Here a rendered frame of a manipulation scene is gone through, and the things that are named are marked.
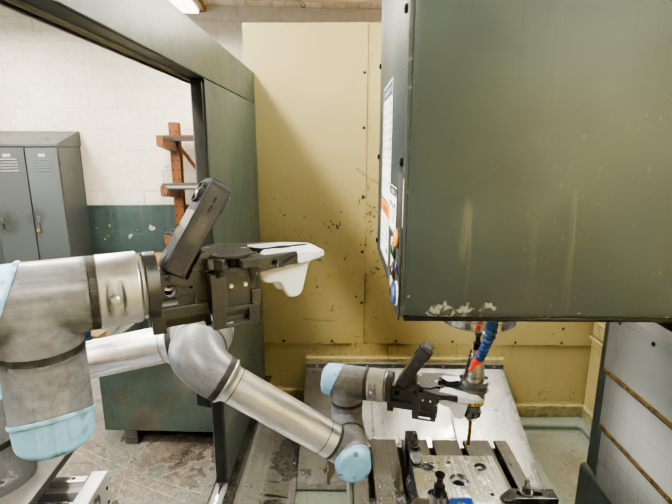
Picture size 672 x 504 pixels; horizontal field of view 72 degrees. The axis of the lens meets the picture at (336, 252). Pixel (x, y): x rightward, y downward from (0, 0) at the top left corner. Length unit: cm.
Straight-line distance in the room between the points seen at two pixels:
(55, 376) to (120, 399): 275
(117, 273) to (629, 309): 63
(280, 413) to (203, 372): 17
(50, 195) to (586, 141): 521
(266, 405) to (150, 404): 226
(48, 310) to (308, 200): 154
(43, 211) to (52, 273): 507
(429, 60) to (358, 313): 156
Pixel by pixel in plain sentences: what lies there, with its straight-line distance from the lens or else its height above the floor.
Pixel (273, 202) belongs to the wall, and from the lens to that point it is 196.
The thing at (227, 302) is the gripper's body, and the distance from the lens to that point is 52.
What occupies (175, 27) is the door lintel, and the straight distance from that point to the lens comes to 114.
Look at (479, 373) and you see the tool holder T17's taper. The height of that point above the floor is 136.
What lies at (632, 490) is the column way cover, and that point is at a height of 100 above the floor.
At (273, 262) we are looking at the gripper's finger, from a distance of 52.
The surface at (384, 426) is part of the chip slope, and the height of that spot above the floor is 73.
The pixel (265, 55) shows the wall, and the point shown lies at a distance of 198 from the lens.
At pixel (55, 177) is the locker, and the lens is 546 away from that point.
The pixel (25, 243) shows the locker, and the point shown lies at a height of 87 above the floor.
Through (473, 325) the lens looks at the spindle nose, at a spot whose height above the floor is 149.
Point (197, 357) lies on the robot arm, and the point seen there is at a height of 143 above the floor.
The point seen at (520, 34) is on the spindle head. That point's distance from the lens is 64.
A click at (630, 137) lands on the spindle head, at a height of 184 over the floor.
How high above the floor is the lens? 182
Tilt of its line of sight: 13 degrees down
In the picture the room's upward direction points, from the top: straight up
